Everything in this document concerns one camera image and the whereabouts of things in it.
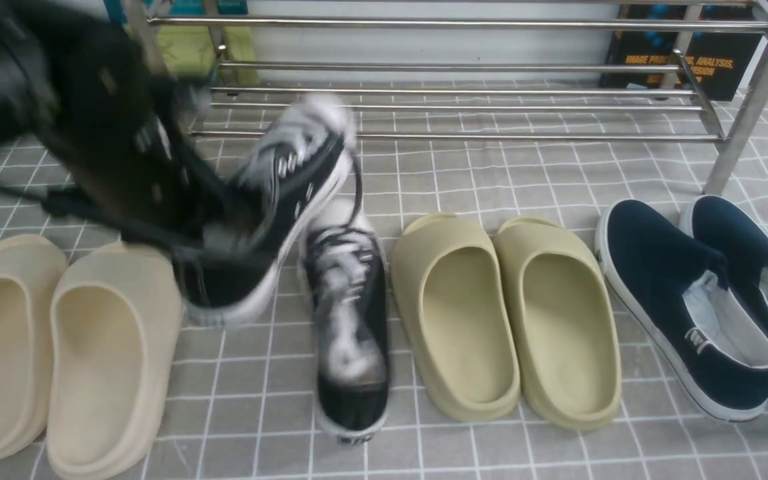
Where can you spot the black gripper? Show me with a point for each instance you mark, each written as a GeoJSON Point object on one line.
{"type": "Point", "coordinates": [82, 86]}

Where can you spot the green and blue book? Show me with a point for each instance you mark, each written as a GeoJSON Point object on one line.
{"type": "Point", "coordinates": [190, 48]}

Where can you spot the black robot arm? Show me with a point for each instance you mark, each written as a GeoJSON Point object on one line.
{"type": "Point", "coordinates": [83, 87]}

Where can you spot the grey checkered tablecloth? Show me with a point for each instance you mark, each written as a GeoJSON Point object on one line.
{"type": "Point", "coordinates": [240, 401]}

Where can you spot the black canvas sneaker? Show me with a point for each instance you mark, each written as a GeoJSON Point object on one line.
{"type": "Point", "coordinates": [342, 271]}
{"type": "Point", "coordinates": [295, 168]}

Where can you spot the navy slip-on shoe right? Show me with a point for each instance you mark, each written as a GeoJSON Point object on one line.
{"type": "Point", "coordinates": [721, 225]}

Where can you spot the cream slipper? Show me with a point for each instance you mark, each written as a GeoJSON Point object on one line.
{"type": "Point", "coordinates": [116, 316]}
{"type": "Point", "coordinates": [30, 268]}

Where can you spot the olive green slipper left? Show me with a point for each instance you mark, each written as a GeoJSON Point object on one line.
{"type": "Point", "coordinates": [447, 285]}

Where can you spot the olive green slipper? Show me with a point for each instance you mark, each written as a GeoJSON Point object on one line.
{"type": "Point", "coordinates": [447, 285]}
{"type": "Point", "coordinates": [563, 324]}

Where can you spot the olive green slipper right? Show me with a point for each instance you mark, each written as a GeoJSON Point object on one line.
{"type": "Point", "coordinates": [563, 324]}

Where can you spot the cream slipper far left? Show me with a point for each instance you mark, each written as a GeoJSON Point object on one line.
{"type": "Point", "coordinates": [30, 268]}

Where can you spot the navy slip-on shoe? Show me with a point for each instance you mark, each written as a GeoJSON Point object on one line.
{"type": "Point", "coordinates": [678, 289]}
{"type": "Point", "coordinates": [721, 225]}

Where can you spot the metal shoe rack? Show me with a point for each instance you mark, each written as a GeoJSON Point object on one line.
{"type": "Point", "coordinates": [348, 70]}

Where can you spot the black book orange text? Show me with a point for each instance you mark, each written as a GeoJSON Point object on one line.
{"type": "Point", "coordinates": [718, 60]}

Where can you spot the navy slip-on shoe left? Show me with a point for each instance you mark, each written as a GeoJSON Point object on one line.
{"type": "Point", "coordinates": [678, 289]}

